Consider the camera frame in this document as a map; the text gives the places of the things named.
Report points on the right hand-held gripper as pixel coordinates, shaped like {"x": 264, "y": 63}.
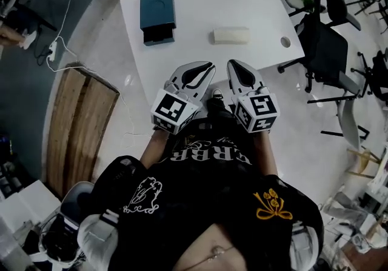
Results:
{"x": 260, "y": 112}

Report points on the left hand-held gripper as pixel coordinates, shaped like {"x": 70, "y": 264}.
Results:
{"x": 169, "y": 112}

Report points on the white rectangular block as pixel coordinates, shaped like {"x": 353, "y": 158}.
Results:
{"x": 230, "y": 35}

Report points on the person's left forearm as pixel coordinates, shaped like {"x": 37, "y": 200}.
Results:
{"x": 154, "y": 148}

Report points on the person's right forearm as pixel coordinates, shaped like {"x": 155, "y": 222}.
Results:
{"x": 268, "y": 154}

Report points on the person's laced shoe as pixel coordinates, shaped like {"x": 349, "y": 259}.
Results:
{"x": 217, "y": 93}

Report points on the teal drawer box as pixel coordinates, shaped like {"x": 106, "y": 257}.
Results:
{"x": 157, "y": 6}

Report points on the black office chair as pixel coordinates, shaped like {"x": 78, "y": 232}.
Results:
{"x": 327, "y": 48}

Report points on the person's black printed shirt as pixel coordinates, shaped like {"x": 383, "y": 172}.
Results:
{"x": 194, "y": 191}

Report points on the grey chair with black legs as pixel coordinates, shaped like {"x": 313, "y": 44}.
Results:
{"x": 348, "y": 118}

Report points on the wooden floor panel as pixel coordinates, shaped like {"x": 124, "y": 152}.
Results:
{"x": 78, "y": 130}

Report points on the black swivel chair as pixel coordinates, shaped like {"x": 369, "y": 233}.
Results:
{"x": 382, "y": 75}

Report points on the wooden stool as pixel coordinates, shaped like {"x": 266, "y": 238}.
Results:
{"x": 363, "y": 154}

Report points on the white power strip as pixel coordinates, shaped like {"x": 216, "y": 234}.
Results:
{"x": 53, "y": 51}

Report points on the grey seat with hole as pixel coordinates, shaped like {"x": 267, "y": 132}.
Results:
{"x": 72, "y": 194}

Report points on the white foam box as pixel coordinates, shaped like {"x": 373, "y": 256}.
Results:
{"x": 27, "y": 206}

